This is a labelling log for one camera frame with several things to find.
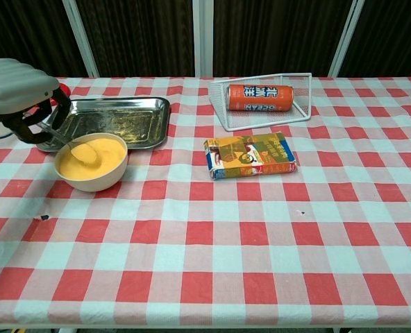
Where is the orange soda can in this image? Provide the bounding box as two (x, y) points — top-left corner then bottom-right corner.
(227, 84), (294, 112)

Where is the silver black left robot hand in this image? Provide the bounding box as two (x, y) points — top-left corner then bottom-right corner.
(0, 58), (72, 145)

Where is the red white checkered tablecloth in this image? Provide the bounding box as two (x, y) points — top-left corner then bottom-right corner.
(0, 76), (411, 330)

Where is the dark brown curtain panel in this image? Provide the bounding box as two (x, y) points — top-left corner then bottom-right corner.
(75, 0), (196, 78)
(212, 0), (353, 78)
(0, 0), (90, 78)
(339, 0), (411, 78)

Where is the stainless steel tray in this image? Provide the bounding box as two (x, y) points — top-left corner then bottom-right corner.
(35, 96), (171, 153)

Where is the white partition post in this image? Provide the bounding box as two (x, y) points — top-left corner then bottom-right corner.
(61, 0), (100, 78)
(192, 0), (215, 78)
(327, 0), (366, 78)

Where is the red round lid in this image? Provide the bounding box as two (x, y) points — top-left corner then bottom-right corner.
(50, 83), (72, 107)

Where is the colourful printed carton box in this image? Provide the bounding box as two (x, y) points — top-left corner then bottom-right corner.
(203, 131), (299, 181)

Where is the white wire mesh basket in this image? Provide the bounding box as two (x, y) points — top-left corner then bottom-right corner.
(207, 72), (313, 133)

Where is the metal spoon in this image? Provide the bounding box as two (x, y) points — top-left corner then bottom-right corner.
(40, 124), (99, 164)

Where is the beige round bowl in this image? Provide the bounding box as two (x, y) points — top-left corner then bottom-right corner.
(54, 133), (129, 193)

